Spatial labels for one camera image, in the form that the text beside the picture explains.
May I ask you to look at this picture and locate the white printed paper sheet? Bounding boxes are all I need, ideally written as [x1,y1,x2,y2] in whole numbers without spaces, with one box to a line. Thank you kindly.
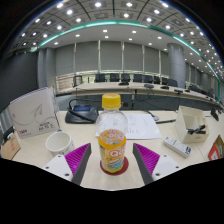
[95,112,163,141]

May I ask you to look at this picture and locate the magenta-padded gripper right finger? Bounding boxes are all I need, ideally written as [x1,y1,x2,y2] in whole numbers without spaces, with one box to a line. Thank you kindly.
[132,143,183,186]

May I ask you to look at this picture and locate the ceiling lights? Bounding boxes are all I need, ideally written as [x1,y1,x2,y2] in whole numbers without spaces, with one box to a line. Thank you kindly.
[18,0,224,78]

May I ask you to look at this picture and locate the white rectangular remote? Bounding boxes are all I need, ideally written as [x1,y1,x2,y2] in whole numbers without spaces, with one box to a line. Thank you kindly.
[163,135,193,159]

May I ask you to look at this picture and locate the white patterned paper cup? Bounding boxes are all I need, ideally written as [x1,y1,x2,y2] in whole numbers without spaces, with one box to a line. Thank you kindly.
[44,130,76,158]

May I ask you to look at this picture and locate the yellow-capped orange drink bottle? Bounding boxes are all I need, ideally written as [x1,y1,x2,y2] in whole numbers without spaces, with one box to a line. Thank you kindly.
[95,93,128,174]

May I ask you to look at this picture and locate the row of black office chairs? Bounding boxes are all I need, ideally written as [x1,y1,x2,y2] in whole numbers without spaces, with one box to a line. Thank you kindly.
[72,72,179,88]

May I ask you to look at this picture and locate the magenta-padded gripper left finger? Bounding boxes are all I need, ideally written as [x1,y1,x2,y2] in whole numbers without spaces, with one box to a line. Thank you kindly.
[42,142,93,186]

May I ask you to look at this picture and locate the flat round red coaster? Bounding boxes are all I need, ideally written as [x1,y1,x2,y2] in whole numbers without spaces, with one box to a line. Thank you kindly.
[99,155,130,176]

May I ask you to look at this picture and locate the white desk organizer box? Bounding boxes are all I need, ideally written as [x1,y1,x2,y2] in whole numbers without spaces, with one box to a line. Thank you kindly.
[174,105,210,144]

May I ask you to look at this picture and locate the brown paper envelope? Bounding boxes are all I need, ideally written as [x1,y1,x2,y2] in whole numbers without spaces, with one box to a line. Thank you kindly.
[0,132,22,161]

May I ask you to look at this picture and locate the red-edged cardboard box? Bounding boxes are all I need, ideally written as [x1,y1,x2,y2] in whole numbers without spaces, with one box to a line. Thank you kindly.
[207,134,224,162]

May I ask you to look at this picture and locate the white copy paper box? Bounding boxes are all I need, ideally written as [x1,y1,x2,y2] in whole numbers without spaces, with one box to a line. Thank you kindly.
[8,86,61,140]

